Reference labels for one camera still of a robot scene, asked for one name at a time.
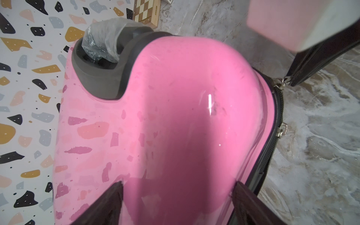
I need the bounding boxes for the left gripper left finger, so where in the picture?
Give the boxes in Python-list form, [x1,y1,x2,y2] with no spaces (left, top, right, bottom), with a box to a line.
[72,181,123,225]

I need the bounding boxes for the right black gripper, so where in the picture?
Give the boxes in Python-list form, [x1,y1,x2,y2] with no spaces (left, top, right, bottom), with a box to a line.
[286,21,360,87]

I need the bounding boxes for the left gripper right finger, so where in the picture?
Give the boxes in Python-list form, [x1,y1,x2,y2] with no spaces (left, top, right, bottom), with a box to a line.
[232,182,286,225]

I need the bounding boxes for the pink hard-shell suitcase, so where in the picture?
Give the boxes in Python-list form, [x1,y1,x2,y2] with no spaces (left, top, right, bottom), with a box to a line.
[52,18,287,225]

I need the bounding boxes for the wooden chessboard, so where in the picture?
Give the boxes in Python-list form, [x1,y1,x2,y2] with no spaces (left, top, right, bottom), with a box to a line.
[133,0,161,29]

